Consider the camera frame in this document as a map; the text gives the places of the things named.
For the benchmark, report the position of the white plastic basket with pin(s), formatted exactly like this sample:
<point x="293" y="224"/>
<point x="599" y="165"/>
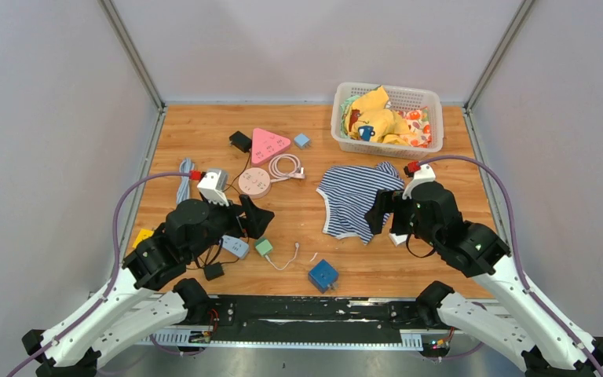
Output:
<point x="402" y="98"/>

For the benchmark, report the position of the white cube charger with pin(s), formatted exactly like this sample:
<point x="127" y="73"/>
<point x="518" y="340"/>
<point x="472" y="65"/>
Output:
<point x="398" y="240"/>

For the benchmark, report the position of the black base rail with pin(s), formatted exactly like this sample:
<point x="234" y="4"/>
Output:
<point x="318" y="321"/>

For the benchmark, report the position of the pink round power strip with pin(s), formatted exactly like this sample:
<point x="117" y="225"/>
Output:
<point x="254" y="182"/>

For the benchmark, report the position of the green cube charger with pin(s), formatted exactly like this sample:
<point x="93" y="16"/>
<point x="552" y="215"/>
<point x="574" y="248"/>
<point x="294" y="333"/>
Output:
<point x="263" y="246"/>

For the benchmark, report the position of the pink triangular power strip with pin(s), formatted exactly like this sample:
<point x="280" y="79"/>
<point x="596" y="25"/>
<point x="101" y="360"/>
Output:
<point x="266" y="145"/>

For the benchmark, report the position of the light blue small charger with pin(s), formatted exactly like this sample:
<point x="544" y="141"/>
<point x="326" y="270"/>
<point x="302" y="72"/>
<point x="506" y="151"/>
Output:
<point x="302" y="141"/>

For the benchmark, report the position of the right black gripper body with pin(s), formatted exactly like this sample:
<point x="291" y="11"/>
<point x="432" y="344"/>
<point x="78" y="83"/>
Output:
<point x="403" y="214"/>

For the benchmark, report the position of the blue striped shirt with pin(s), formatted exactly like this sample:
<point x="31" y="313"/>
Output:
<point x="349" y="192"/>

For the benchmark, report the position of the light blue power strip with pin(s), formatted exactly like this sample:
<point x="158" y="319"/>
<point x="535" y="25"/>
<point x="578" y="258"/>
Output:
<point x="235" y="246"/>

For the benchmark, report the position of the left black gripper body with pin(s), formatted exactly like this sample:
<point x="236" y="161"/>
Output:
<point x="224" y="220"/>

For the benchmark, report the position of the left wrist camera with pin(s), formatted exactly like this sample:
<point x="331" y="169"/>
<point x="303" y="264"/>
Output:
<point x="212" y="186"/>

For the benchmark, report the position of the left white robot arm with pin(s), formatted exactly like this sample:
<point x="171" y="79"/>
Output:
<point x="145" y="292"/>

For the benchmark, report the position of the yellow power adapter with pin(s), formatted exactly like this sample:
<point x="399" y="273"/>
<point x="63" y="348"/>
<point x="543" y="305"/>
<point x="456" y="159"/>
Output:
<point x="142" y="235"/>

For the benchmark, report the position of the black adapter at back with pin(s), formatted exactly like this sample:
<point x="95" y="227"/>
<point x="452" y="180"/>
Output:
<point x="241" y="141"/>

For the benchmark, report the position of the yellow clothes in basket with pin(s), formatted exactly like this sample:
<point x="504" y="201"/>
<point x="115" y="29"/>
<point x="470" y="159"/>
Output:
<point x="371" y="118"/>

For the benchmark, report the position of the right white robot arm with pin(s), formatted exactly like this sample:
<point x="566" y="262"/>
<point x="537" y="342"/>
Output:
<point x="539" y="339"/>

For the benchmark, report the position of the blue cube charger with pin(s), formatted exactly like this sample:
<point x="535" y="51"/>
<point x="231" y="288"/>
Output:
<point x="323" y="276"/>

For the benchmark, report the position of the black adapter with cable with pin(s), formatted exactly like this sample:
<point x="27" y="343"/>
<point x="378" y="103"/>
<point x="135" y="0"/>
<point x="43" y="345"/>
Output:
<point x="213" y="271"/>

